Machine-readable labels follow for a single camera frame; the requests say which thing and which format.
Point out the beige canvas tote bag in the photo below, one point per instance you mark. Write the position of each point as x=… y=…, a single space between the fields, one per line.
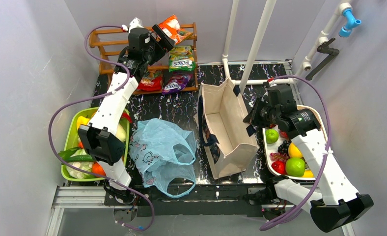
x=229 y=143

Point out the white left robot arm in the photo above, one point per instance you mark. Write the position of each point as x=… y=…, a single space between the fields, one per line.
x=99 y=136

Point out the yellow banana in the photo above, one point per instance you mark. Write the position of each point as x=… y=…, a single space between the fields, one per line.
x=308 y=174

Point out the green custard apple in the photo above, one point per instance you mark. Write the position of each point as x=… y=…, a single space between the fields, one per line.
x=271 y=136

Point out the blue pipe valve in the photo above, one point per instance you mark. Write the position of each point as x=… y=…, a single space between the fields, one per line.
x=351 y=23

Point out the light blue plastic bag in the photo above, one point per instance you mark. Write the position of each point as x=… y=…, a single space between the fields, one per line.
x=163 y=152

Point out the green cucumber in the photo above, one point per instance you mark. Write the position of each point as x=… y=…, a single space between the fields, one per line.
x=79 y=158

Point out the red snack bag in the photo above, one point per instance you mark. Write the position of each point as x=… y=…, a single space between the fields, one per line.
x=153 y=81

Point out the green vegetable basket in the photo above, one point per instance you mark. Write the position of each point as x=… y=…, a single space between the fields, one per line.
x=72 y=141

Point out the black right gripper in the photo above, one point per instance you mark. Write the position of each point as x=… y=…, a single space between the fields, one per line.
x=257 y=115

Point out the white pvc pipe frame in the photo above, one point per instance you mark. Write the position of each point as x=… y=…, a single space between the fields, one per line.
x=343 y=7

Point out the orange bell pepper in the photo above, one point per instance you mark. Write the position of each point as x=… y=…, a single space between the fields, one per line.
x=98 y=169

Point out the purple grapes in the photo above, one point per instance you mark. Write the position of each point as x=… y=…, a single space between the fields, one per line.
x=281 y=153

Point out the white fruit tray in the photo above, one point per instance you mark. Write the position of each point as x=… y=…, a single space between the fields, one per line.
x=271 y=150

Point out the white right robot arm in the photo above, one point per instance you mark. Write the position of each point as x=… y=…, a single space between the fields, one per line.
x=337 y=202

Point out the purple Fox's candy bag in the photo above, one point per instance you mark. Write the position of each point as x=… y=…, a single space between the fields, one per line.
x=176 y=83

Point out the yellow bell pepper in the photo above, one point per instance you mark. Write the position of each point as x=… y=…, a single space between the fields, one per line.
x=81 y=120

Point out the green lettuce leaf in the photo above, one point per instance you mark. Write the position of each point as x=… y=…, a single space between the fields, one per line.
x=66 y=154

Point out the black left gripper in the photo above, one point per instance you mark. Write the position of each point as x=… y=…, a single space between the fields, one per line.
x=162 y=37

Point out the red chili pepper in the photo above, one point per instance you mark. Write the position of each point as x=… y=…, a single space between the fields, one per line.
x=126 y=117

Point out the green Fox's candy bag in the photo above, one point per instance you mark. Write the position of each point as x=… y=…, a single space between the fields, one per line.
x=181 y=58

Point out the orange snack bag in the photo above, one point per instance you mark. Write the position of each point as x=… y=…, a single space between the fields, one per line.
x=171 y=27

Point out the white radish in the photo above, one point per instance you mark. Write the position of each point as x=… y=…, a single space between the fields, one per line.
x=121 y=133

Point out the wooden shelf rack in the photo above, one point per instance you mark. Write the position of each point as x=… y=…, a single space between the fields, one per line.
x=107 y=68

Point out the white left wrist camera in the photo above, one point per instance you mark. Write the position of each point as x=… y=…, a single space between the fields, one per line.
x=135 y=23

